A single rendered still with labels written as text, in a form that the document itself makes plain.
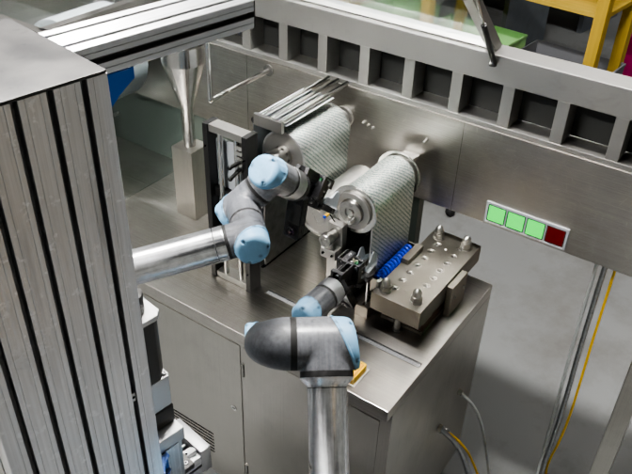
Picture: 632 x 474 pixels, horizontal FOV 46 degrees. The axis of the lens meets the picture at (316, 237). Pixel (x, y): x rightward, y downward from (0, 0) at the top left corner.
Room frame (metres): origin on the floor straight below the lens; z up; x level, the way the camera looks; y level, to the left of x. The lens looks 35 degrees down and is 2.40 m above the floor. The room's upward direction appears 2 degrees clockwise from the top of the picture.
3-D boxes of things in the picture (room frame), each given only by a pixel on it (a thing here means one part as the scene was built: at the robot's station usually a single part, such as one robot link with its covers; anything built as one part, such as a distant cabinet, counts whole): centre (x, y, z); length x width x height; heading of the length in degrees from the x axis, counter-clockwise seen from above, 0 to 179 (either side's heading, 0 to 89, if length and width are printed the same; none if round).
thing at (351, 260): (1.63, -0.09, 1.12); 0.12 x 0.08 x 0.09; 146
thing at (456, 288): (1.75, -0.43, 0.96); 0.10 x 0.03 x 0.11; 146
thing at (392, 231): (1.82, -0.22, 1.11); 0.23 x 0.01 x 0.18; 146
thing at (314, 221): (1.92, -0.07, 1.17); 0.26 x 0.12 x 0.12; 146
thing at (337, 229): (1.74, -0.05, 1.05); 0.06 x 0.05 x 0.31; 146
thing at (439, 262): (1.79, -0.34, 1.00); 0.40 x 0.16 x 0.06; 146
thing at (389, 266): (1.81, -0.24, 1.03); 0.21 x 0.04 x 0.03; 146
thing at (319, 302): (1.49, 0.00, 1.11); 0.11 x 0.08 x 0.09; 146
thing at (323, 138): (1.93, -0.06, 1.16); 0.39 x 0.23 x 0.51; 56
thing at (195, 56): (2.24, 0.44, 1.50); 0.14 x 0.14 x 0.06
